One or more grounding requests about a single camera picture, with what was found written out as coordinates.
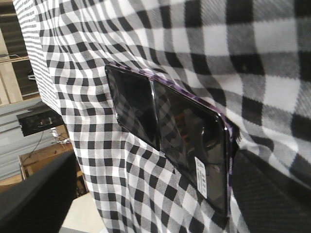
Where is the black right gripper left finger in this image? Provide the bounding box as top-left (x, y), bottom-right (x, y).
top-left (0, 151), bottom-right (77, 233)

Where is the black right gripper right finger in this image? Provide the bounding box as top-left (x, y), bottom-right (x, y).
top-left (232, 150), bottom-right (311, 233)

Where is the black smartphone with purple frame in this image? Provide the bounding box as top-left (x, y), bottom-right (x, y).
top-left (105, 65), bottom-right (237, 216)

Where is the black white checkered bedsheet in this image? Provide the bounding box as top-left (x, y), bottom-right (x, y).
top-left (13, 0), bottom-right (311, 233)

